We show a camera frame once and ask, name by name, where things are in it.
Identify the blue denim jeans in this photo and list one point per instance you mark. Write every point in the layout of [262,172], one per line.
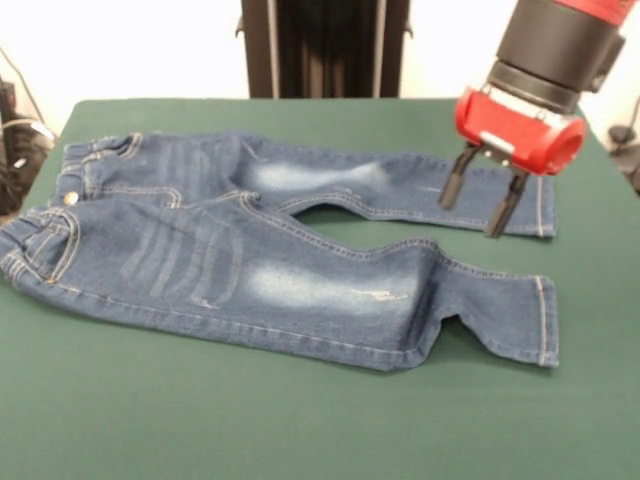
[200,260]

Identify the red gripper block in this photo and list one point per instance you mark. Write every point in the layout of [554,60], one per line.
[520,135]

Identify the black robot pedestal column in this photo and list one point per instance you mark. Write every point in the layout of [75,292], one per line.
[325,50]

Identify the black stand foot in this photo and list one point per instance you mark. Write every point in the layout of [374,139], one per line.
[620,134]

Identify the dark green table cloth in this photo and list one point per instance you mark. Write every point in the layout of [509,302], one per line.
[150,425]

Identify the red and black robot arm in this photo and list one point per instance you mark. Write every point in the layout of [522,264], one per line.
[555,45]

